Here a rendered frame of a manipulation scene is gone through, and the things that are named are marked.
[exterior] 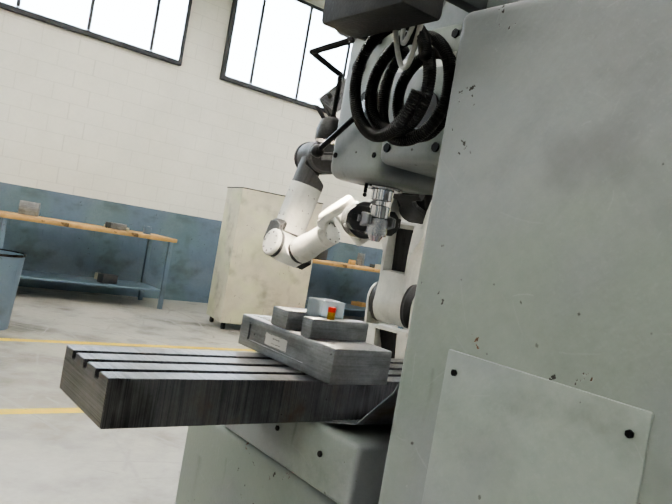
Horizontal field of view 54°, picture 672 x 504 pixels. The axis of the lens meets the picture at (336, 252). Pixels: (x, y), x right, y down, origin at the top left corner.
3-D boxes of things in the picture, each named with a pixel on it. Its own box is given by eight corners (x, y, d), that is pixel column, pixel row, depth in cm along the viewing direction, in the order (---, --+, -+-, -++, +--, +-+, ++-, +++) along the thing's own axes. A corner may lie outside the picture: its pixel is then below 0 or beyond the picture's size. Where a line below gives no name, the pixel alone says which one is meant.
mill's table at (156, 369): (58, 387, 121) (66, 344, 121) (492, 388, 197) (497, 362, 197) (99, 429, 102) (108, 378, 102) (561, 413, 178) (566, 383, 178)
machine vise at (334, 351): (237, 343, 152) (245, 296, 152) (290, 345, 162) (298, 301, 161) (328, 385, 125) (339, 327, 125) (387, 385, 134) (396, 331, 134)
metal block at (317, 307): (303, 324, 141) (308, 296, 141) (326, 326, 145) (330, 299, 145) (318, 329, 137) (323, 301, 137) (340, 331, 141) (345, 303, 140)
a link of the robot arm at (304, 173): (285, 180, 195) (303, 137, 195) (312, 192, 198) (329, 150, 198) (297, 180, 184) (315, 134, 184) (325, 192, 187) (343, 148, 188)
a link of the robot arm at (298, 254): (312, 241, 171) (265, 269, 182) (341, 254, 177) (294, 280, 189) (311, 207, 176) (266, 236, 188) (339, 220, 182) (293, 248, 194)
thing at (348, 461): (214, 422, 156) (223, 372, 156) (331, 418, 178) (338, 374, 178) (345, 513, 117) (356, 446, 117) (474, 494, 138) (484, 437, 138)
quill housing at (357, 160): (322, 177, 147) (347, 34, 147) (390, 194, 160) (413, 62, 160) (378, 179, 132) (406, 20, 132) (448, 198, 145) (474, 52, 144)
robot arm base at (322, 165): (301, 184, 198) (288, 148, 196) (339, 170, 202) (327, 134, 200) (317, 184, 184) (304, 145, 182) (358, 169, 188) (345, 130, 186)
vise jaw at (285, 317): (270, 323, 143) (273, 305, 143) (324, 327, 152) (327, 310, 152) (285, 329, 138) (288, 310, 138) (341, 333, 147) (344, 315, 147)
